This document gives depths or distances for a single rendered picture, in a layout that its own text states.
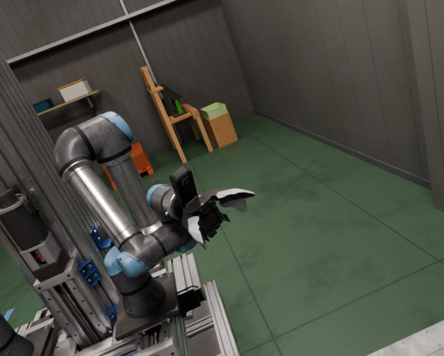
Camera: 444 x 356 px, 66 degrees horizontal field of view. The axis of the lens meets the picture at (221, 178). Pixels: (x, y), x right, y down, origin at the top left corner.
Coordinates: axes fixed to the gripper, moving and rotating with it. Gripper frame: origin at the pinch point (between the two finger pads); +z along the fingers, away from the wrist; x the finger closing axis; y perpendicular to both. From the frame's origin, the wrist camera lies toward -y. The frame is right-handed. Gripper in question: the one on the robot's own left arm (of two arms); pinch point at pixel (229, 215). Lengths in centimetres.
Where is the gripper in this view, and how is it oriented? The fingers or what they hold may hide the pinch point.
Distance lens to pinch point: 67.8
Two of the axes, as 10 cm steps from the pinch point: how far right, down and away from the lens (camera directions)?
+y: 4.4, 7.9, 4.3
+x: -6.8, 6.0, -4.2
